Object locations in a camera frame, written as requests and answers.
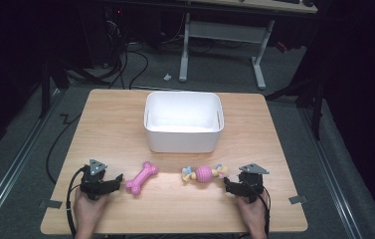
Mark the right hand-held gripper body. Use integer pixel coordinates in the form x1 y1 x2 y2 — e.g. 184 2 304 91
235 162 271 204

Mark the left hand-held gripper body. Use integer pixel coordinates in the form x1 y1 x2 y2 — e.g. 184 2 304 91
80 158 112 201

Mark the pink bone toy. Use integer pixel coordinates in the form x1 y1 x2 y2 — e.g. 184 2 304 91
123 160 160 197

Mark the pink ball rope toy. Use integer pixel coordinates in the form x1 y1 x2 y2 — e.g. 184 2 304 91
180 162 230 184

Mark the white plastic bin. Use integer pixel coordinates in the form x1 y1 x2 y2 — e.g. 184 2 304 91
143 91 225 154

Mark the person's left hand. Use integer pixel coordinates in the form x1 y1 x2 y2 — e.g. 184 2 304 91
73 189 110 233

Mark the person's right hand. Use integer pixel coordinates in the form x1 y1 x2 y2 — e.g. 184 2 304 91
235 192 270 233

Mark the grey tape piece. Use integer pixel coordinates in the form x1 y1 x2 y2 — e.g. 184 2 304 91
287 194 308 205
38 198 64 210

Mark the black metal stand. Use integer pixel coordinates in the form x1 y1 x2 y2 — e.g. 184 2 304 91
264 78 326 141
38 54 111 120

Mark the black computer tower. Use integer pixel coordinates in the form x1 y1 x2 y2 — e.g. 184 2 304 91
103 6 130 69

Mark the right hand-held gripper cable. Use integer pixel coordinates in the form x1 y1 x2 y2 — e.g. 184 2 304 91
241 178 272 239

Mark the hand-held gripper cable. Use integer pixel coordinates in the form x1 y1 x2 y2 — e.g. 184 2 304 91
241 178 272 239
66 164 88 239

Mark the left hand-held gripper cable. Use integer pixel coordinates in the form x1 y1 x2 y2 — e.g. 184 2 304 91
66 164 88 239

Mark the black floor cable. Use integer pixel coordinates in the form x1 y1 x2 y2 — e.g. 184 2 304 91
45 113 84 185

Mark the metal floor rail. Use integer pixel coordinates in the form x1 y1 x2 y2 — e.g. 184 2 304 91
297 107 364 239
0 89 64 235

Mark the bundle of black floor cables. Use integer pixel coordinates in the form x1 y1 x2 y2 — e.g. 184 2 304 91
107 41 150 91

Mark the wooden desk with grey frame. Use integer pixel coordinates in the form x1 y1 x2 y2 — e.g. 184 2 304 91
174 0 319 91

